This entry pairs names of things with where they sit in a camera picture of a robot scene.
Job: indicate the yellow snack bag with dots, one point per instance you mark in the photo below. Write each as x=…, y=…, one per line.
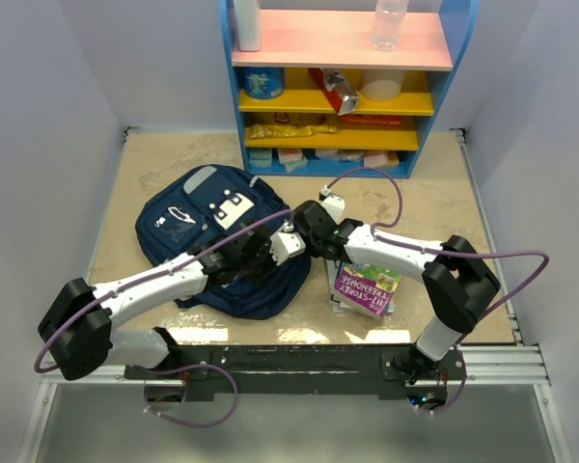
x=261, y=131

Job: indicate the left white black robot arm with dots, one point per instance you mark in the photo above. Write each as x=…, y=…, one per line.
x=83, y=329

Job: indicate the stack of books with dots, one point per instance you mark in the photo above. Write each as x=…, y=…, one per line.
x=362, y=288

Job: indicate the red silver snack box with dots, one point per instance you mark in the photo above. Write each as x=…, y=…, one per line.
x=336, y=88

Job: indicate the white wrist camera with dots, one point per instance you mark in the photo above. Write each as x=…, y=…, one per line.
x=333, y=204
x=286, y=243

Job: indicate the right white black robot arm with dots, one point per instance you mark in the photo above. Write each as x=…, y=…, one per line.
x=460, y=285

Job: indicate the white cylinder bottle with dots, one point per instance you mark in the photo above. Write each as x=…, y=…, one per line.
x=248, y=24

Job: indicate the clear plastic water bottle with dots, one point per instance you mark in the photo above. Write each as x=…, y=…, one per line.
x=386, y=27

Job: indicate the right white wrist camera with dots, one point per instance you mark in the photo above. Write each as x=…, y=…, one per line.
x=333, y=204

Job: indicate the blue round can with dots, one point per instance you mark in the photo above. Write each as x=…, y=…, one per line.
x=263, y=83

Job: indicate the white plastic tub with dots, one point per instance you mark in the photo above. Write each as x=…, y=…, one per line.
x=381, y=84

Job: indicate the orange flat box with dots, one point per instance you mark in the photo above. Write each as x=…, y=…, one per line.
x=375, y=120

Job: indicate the orange pink sponge pack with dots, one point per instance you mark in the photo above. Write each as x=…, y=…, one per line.
x=380, y=159

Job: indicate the navy blue backpack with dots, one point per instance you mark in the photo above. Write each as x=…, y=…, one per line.
x=209, y=202

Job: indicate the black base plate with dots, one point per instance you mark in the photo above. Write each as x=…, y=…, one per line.
x=388, y=371

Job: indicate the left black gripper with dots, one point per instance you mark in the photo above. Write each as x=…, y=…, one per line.
x=270, y=263

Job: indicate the blue shelf unit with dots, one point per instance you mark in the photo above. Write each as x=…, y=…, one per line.
x=430, y=50

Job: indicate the green sponge pack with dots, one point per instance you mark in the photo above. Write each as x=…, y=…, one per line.
x=260, y=158

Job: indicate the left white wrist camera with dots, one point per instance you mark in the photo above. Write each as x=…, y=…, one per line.
x=286, y=243

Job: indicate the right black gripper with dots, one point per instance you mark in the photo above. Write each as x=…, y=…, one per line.
x=312, y=251

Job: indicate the aluminium frame rail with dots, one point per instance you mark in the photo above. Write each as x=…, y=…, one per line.
x=504, y=365

